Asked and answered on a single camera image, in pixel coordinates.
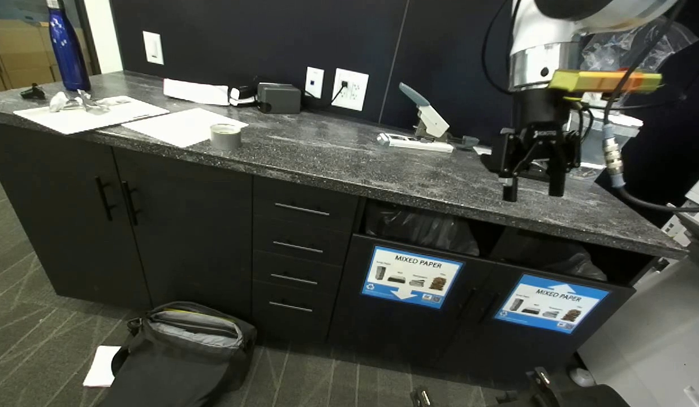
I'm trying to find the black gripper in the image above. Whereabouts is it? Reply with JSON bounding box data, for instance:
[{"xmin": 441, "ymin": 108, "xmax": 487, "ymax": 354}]
[{"xmin": 492, "ymin": 93, "xmax": 584, "ymax": 200}]

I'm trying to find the black bin cabinet door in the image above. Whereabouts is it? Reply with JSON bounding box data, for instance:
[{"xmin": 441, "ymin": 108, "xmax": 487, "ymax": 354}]
[
  {"xmin": 445, "ymin": 258, "xmax": 638, "ymax": 380},
  {"xmin": 329, "ymin": 233, "xmax": 492, "ymax": 363}
]

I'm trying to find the blue sign upward arrow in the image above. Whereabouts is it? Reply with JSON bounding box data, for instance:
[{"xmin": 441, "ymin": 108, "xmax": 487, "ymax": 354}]
[{"xmin": 493, "ymin": 270, "xmax": 613, "ymax": 336}]

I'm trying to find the white spray bottle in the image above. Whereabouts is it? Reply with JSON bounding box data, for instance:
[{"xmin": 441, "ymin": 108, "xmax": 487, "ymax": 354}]
[{"xmin": 399, "ymin": 78, "xmax": 453, "ymax": 139}]

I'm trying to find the blue sign downward arrow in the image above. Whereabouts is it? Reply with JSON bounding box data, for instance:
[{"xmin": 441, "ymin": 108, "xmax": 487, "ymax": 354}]
[{"xmin": 359, "ymin": 243, "xmax": 466, "ymax": 312}]

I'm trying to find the white grey equipment box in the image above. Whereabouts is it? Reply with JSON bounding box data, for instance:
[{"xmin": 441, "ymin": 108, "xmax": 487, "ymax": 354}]
[{"xmin": 659, "ymin": 167, "xmax": 699, "ymax": 256}]

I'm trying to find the clear plastic bag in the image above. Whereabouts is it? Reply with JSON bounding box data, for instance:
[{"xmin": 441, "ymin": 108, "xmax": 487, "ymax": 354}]
[{"xmin": 582, "ymin": 15, "xmax": 699, "ymax": 108}]

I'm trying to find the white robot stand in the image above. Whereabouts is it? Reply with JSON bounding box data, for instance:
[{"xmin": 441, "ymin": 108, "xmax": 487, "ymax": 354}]
[{"xmin": 578, "ymin": 251, "xmax": 699, "ymax": 407}]

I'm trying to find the black power adapter box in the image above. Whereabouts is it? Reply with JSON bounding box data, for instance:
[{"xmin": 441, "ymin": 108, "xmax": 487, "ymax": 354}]
[{"xmin": 256, "ymin": 78, "xmax": 304, "ymax": 115}]

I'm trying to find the grey tape roll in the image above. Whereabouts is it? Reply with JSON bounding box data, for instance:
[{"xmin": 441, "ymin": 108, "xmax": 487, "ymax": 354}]
[{"xmin": 210, "ymin": 119, "xmax": 245, "ymax": 144}]

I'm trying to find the flat white box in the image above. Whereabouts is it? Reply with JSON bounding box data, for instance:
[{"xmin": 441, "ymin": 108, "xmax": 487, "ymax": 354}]
[{"xmin": 160, "ymin": 76, "xmax": 243, "ymax": 108}]

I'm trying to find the white paper sheet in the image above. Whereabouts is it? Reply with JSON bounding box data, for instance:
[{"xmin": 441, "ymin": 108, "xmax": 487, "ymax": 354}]
[
  {"xmin": 119, "ymin": 105, "xmax": 248, "ymax": 152},
  {"xmin": 14, "ymin": 95, "xmax": 169, "ymax": 137}
]

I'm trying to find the black grey backpack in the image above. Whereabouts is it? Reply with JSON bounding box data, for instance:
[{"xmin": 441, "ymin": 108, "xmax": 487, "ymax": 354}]
[{"xmin": 98, "ymin": 300, "xmax": 259, "ymax": 407}]

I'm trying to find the crumpled clear wrapper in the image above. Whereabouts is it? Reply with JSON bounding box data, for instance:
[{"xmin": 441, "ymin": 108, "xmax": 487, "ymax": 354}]
[{"xmin": 47, "ymin": 88, "xmax": 109, "ymax": 115}]

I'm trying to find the white paper scrap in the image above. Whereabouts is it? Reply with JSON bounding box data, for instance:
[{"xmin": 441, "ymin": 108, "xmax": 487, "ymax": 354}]
[{"xmin": 81, "ymin": 343, "xmax": 123, "ymax": 390}]

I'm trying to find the blue water bottle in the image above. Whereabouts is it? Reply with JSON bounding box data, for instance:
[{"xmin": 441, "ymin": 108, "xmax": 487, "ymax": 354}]
[{"xmin": 46, "ymin": 0, "xmax": 93, "ymax": 95}]

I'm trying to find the small black knob object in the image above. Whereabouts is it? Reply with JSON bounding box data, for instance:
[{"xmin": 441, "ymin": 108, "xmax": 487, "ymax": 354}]
[{"xmin": 19, "ymin": 84, "xmax": 47, "ymax": 103}]

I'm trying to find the black cable metal plug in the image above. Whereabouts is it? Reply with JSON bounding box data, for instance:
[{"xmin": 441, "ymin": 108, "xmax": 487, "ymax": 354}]
[{"xmin": 598, "ymin": 88, "xmax": 699, "ymax": 216}]

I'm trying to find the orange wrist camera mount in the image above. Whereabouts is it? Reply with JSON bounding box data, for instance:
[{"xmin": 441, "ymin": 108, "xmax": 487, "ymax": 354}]
[{"xmin": 549, "ymin": 68, "xmax": 665, "ymax": 97}]

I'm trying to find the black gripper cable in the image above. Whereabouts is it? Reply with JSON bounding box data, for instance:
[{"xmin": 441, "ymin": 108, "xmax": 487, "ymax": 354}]
[{"xmin": 479, "ymin": 0, "xmax": 516, "ymax": 97}]

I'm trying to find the black drawer silver handle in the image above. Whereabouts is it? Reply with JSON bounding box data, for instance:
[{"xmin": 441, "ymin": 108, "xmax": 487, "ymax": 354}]
[
  {"xmin": 254, "ymin": 251, "xmax": 346, "ymax": 303},
  {"xmin": 254, "ymin": 216, "xmax": 355, "ymax": 269},
  {"xmin": 254, "ymin": 175, "xmax": 363, "ymax": 234},
  {"xmin": 252, "ymin": 284, "xmax": 343, "ymax": 348}
]

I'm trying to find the white wall power outlet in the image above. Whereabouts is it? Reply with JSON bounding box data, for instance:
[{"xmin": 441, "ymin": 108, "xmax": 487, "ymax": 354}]
[{"xmin": 330, "ymin": 65, "xmax": 372, "ymax": 113}]

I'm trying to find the small white wall plate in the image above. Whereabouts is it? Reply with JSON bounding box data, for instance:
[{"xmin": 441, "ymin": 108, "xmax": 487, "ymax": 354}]
[{"xmin": 304, "ymin": 65, "xmax": 329, "ymax": 99}]

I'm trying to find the white light switch plate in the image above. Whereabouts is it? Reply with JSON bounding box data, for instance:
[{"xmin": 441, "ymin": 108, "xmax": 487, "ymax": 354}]
[{"xmin": 141, "ymin": 28, "xmax": 168, "ymax": 68}]

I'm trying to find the white window frame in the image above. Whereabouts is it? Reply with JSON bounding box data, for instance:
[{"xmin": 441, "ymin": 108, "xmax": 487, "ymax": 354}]
[{"xmin": 80, "ymin": 0, "xmax": 127, "ymax": 76}]

